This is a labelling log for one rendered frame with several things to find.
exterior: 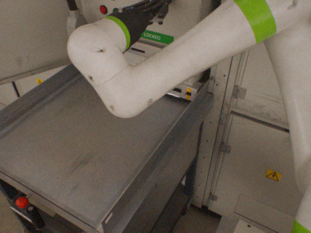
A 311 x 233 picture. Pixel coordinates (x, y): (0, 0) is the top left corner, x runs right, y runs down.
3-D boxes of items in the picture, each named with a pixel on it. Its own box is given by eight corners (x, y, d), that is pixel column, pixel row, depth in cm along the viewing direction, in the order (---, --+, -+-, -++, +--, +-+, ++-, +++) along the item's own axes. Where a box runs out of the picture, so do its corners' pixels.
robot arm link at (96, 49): (72, 27, 54) (48, 48, 61) (110, 80, 58) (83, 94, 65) (114, 3, 63) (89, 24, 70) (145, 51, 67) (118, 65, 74)
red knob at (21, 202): (24, 211, 79) (20, 205, 77) (16, 206, 81) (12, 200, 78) (36, 199, 82) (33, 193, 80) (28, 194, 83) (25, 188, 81)
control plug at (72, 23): (82, 63, 111) (73, 20, 99) (73, 60, 112) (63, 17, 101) (95, 54, 116) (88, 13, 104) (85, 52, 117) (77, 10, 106)
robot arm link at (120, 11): (128, 16, 63) (96, 9, 66) (132, 61, 71) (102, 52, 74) (142, 7, 67) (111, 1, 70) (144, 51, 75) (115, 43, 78)
